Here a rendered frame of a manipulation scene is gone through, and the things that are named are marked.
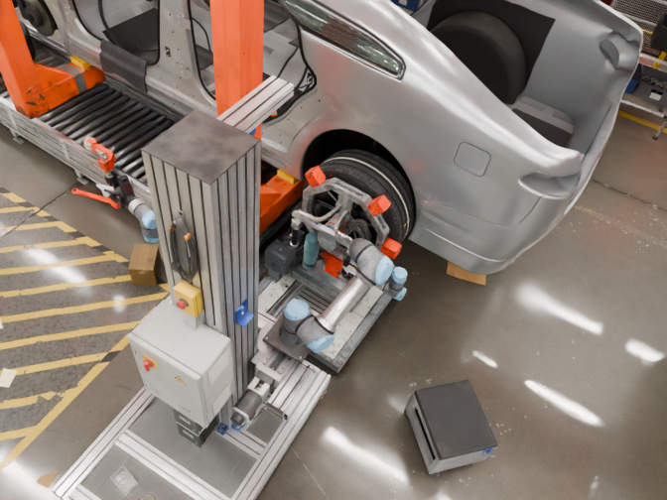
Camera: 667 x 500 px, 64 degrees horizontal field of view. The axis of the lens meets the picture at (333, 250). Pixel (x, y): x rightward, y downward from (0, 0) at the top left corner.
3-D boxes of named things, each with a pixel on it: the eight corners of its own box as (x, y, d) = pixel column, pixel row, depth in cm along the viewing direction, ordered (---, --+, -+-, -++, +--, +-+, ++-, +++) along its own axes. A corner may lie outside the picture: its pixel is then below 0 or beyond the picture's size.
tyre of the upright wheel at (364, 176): (391, 256, 345) (436, 194, 292) (373, 280, 331) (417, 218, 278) (312, 196, 352) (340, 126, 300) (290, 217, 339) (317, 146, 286)
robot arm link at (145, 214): (148, 233, 243) (145, 221, 236) (134, 220, 247) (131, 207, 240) (163, 225, 247) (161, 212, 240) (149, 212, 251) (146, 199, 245)
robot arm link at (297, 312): (297, 308, 257) (299, 291, 246) (315, 326, 251) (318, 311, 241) (277, 320, 251) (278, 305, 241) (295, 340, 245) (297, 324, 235)
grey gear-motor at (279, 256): (317, 255, 388) (322, 222, 361) (283, 292, 363) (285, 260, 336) (297, 243, 393) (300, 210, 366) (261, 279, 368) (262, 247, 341)
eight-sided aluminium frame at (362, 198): (377, 271, 321) (396, 208, 279) (372, 278, 317) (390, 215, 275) (304, 229, 335) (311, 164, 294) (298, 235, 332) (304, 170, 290)
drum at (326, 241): (354, 233, 311) (358, 216, 300) (334, 255, 298) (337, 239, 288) (334, 222, 315) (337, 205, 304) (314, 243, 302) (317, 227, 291)
